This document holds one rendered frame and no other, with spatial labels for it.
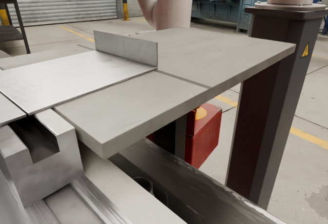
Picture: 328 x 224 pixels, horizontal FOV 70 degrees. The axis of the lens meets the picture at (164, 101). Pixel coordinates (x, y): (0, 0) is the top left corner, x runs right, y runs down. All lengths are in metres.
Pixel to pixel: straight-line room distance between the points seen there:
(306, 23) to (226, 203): 0.60
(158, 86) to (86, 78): 0.05
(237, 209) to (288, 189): 1.37
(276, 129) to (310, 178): 0.92
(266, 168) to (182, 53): 0.77
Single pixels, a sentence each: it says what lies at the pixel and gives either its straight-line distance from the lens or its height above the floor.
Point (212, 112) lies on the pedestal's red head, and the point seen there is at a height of 0.78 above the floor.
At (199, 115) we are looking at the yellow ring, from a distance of 0.56.
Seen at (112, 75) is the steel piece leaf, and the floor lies 1.00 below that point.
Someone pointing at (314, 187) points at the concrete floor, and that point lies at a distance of 1.70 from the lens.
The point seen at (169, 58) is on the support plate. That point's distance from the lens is 0.22.
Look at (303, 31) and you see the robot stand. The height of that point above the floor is 0.95.
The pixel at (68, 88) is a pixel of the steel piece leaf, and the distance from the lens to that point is 0.16.
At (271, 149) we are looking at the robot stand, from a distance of 0.91.
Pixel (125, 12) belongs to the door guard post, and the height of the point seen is 0.25.
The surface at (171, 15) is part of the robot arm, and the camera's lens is 0.57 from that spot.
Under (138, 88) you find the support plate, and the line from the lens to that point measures 0.16.
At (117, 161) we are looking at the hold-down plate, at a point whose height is 0.91.
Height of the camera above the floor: 1.06
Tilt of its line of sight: 27 degrees down
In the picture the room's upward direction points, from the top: straight up
